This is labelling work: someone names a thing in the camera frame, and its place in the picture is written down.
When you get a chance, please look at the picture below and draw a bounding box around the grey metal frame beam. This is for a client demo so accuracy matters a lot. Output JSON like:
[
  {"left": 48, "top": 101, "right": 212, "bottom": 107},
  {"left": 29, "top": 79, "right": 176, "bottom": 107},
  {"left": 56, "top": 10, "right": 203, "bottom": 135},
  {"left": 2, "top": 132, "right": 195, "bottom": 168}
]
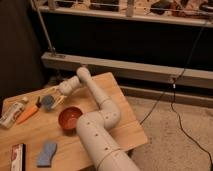
[{"left": 41, "top": 52, "right": 213, "bottom": 89}]

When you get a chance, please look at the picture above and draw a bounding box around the red bowl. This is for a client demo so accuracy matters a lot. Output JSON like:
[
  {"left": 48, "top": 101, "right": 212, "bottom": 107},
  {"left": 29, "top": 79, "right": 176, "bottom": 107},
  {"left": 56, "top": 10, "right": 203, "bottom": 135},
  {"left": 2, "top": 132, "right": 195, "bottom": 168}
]
[{"left": 58, "top": 107, "right": 82, "bottom": 131}]

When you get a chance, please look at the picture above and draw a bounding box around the blue sponge cloth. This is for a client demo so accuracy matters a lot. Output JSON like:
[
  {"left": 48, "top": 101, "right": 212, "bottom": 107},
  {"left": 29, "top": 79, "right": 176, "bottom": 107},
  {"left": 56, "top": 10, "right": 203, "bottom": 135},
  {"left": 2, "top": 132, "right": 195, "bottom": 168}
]
[{"left": 36, "top": 141, "right": 57, "bottom": 167}]

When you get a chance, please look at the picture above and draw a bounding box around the orange toy carrot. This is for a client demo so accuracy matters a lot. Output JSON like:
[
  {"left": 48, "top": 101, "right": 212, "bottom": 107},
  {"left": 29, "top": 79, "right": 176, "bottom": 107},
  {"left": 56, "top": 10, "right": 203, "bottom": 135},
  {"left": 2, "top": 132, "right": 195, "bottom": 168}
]
[{"left": 16, "top": 98, "right": 41, "bottom": 124}]

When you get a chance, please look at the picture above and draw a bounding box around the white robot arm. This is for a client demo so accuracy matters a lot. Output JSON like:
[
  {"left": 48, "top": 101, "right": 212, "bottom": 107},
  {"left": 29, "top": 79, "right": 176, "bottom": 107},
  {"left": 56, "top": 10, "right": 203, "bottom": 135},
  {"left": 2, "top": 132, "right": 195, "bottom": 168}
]
[{"left": 52, "top": 67, "right": 140, "bottom": 171}]

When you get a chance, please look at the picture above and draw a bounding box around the metal diagonal pole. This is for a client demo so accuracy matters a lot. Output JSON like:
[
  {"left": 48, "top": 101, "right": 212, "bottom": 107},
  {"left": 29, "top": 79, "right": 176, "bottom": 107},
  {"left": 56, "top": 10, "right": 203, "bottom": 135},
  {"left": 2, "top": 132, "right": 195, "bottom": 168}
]
[{"left": 30, "top": 0, "right": 65, "bottom": 58}]

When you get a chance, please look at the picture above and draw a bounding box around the upper cluttered shelf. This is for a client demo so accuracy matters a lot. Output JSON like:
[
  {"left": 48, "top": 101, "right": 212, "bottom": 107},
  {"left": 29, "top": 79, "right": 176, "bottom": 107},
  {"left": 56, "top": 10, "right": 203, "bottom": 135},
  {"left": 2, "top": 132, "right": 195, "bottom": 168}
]
[{"left": 30, "top": 0, "right": 213, "bottom": 29}]

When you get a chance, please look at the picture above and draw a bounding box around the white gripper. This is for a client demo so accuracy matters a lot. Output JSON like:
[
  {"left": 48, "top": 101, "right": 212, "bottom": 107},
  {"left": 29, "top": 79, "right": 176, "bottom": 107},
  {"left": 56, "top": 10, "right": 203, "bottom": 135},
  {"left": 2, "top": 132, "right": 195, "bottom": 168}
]
[{"left": 44, "top": 76, "right": 81, "bottom": 108}]

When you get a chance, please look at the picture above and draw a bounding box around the black cable on floor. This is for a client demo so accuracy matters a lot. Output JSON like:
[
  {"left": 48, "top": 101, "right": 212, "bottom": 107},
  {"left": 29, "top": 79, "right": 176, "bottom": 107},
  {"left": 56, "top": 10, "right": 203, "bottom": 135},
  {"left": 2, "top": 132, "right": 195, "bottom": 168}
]
[{"left": 139, "top": 19, "right": 213, "bottom": 171}]

